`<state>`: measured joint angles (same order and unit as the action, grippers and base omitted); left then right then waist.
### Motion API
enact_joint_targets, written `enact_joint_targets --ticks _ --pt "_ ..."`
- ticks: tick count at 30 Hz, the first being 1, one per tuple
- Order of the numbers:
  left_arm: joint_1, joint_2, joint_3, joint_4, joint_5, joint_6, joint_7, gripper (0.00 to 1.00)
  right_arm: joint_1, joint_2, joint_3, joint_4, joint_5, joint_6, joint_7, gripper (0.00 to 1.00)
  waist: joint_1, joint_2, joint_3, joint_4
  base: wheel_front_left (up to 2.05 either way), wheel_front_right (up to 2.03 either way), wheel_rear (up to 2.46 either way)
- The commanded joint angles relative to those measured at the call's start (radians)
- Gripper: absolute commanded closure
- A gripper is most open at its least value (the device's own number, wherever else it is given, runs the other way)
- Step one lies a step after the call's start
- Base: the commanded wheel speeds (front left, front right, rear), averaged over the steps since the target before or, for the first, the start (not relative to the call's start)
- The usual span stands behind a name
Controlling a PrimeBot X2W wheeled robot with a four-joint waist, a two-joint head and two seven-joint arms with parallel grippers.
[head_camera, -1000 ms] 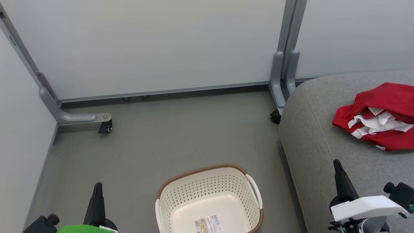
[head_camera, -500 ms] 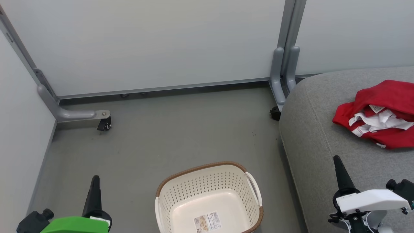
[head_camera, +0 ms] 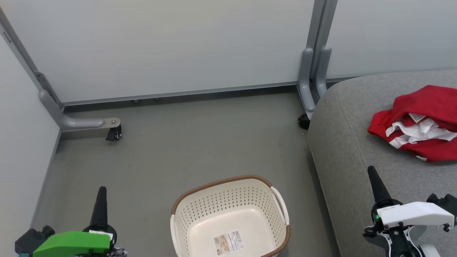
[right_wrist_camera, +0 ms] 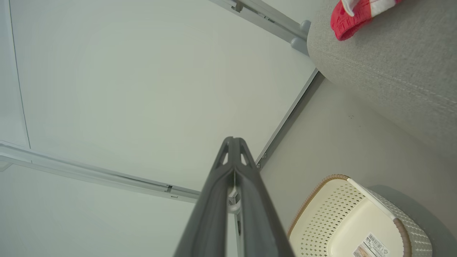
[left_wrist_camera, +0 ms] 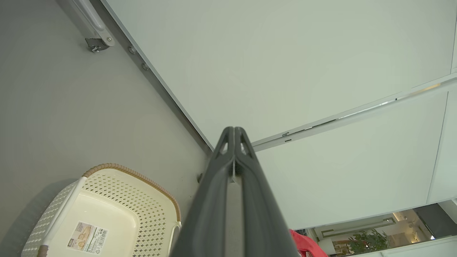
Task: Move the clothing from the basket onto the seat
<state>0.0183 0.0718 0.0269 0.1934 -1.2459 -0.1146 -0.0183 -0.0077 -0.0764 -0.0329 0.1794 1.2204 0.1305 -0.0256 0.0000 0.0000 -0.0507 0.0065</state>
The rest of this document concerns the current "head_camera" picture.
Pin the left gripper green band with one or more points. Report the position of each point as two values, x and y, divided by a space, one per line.
71 244

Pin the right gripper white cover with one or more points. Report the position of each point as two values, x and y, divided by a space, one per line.
414 214

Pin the red garment with white trim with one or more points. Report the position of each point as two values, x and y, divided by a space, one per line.
428 103

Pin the cream perforated laundry basket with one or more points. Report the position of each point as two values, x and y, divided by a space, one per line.
232 200

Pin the grey fabric sofa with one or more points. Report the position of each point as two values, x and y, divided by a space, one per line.
350 142

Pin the black caster wheel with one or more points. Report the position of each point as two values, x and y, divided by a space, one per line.
114 134
304 121

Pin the paper label sticker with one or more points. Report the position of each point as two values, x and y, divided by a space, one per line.
228 242

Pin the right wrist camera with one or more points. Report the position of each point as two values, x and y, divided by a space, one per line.
444 201

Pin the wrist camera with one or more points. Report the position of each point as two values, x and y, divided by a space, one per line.
444 201
32 241

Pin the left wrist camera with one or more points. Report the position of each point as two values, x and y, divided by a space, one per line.
32 241

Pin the grey partition post foot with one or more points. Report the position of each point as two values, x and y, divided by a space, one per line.
306 82

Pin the grey partition post with foot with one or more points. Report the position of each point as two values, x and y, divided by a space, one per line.
323 67

